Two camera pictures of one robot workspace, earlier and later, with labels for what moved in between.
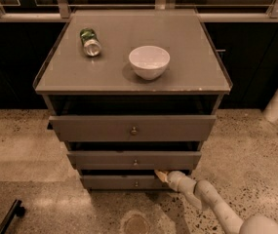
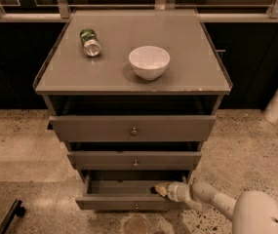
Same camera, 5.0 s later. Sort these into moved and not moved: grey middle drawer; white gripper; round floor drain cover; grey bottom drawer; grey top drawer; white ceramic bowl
Moved: grey bottom drawer; white gripper
Not moved: grey middle drawer; round floor drain cover; white ceramic bowl; grey top drawer
